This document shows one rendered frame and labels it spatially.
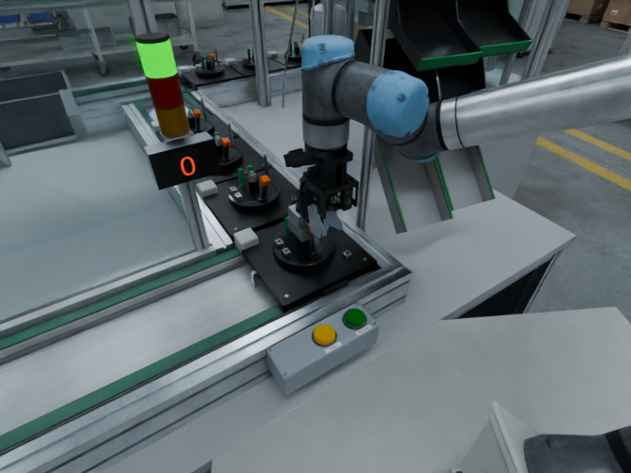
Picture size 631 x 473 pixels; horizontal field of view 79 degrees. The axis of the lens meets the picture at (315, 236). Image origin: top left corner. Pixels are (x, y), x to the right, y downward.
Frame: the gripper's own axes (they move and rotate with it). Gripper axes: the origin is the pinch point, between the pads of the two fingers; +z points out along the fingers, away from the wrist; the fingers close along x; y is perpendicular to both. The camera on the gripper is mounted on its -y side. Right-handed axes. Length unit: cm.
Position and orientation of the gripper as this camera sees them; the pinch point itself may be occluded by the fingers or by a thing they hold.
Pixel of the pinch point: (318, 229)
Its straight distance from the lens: 77.0
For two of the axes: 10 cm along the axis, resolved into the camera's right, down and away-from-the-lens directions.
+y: 5.4, 5.4, -6.5
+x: 8.4, -3.5, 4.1
